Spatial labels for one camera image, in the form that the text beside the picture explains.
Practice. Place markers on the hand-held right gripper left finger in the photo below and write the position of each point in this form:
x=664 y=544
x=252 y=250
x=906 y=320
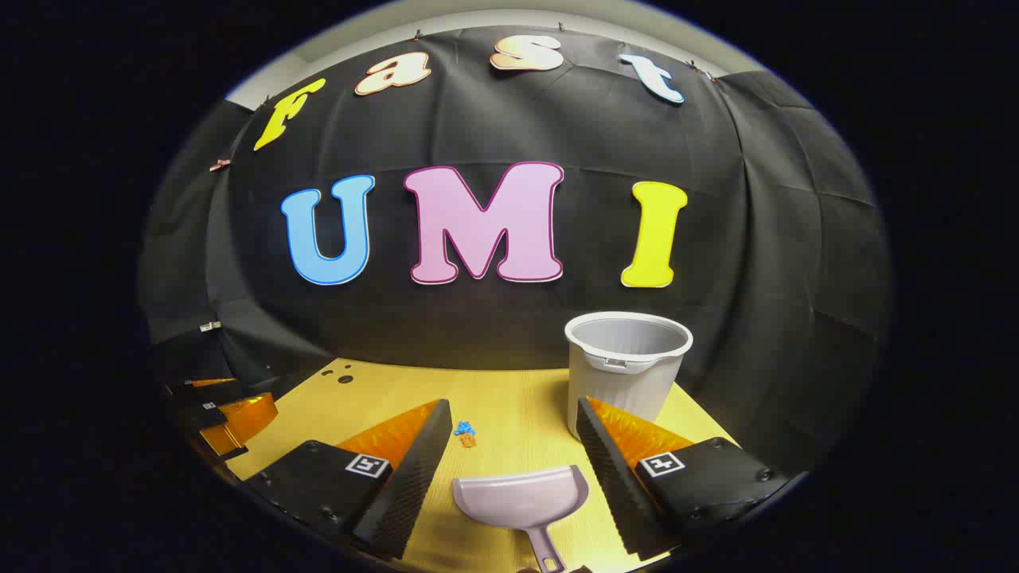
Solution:
x=414 y=485

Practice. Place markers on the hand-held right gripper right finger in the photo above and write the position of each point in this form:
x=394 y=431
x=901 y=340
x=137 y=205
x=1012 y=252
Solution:
x=613 y=477

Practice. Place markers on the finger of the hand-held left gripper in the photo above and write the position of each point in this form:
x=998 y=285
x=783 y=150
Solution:
x=239 y=418
x=211 y=390

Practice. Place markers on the blue paper scrap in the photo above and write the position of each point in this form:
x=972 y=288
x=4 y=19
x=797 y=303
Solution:
x=464 y=429

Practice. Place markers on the white ribbed garbage bin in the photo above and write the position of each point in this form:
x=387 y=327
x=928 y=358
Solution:
x=629 y=382

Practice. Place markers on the lilac plastic dustpan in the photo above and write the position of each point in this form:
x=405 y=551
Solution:
x=517 y=497

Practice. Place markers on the yellow wooden desktop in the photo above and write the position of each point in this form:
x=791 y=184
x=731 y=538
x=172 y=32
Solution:
x=509 y=398

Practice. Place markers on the copper cloth clip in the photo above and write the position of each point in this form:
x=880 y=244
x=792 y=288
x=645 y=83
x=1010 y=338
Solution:
x=219 y=165

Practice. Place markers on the black backdrop cloth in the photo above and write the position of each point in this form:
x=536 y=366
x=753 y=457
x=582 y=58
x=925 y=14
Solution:
x=478 y=119

